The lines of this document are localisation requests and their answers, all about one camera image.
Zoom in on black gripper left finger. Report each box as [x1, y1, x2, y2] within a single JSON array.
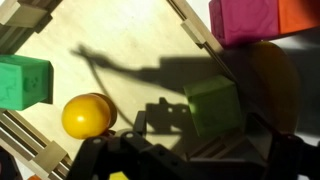
[[66, 111, 194, 180]]

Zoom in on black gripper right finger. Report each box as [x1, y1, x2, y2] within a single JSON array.
[[248, 114, 320, 180]]

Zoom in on lime green block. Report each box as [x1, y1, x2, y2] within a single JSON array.
[[183, 75, 244, 138]]

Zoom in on orange block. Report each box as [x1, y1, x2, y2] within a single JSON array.
[[277, 0, 320, 35]]

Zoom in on pink block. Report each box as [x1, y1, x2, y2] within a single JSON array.
[[208, 0, 280, 47]]

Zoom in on yellow-orange toy fruit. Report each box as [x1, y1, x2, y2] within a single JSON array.
[[61, 93, 112, 140]]

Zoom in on yellow toy banana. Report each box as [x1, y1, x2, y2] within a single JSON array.
[[239, 40, 301, 134]]

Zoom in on wooden tray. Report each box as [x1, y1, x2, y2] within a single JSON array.
[[0, 0, 254, 180]]

